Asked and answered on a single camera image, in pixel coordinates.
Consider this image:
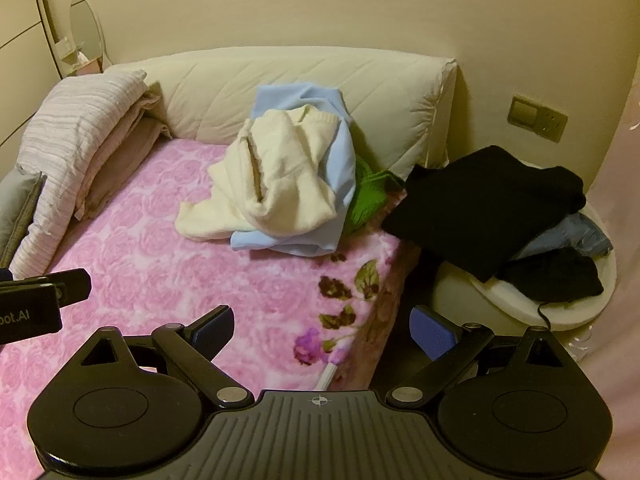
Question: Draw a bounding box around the pink curtain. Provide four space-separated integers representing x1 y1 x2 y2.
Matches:
565 75 640 441

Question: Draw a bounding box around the tissue box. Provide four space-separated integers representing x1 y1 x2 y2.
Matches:
55 37 103 79

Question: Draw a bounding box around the pink floral blanket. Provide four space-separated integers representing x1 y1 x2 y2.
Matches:
0 137 407 397

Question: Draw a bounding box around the cream quilted headboard cushion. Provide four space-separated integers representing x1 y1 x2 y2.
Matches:
102 46 459 181

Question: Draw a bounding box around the small black garment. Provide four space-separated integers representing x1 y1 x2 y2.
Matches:
500 247 606 304

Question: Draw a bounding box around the striped white quilt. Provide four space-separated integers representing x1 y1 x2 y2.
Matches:
10 70 149 281

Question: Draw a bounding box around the cream knit sweater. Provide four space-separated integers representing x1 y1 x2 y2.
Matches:
175 105 351 243

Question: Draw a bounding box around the wall socket panel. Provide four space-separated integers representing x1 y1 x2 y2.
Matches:
507 94 569 144

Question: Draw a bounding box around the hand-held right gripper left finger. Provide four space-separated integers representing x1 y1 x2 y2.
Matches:
80 305 256 408

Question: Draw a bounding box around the pink and white stick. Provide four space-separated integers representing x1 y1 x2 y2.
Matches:
312 344 352 391

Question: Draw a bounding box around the oval mirror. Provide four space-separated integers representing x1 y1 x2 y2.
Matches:
69 0 104 73

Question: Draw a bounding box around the grey pillow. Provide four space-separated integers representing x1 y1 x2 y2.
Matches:
0 167 49 269

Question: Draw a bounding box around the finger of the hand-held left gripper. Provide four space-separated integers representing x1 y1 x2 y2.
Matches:
0 268 93 307

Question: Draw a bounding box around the large black garment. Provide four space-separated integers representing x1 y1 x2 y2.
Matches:
382 145 587 283

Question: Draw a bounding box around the folded beige blanket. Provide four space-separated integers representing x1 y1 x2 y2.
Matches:
75 91 174 221

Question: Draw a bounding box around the cream wardrobe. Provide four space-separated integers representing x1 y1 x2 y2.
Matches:
0 0 66 181

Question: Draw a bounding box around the round white bedside table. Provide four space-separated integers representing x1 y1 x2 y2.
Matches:
430 200 619 332

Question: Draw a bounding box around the light blue garment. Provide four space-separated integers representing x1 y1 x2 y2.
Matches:
230 82 358 257

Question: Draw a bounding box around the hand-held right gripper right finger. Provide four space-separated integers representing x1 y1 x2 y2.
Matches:
385 305 576 407

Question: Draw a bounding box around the green knit garment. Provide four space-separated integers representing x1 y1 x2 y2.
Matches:
342 160 406 236

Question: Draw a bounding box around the blue denim garment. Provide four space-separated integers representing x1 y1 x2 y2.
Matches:
510 212 614 262

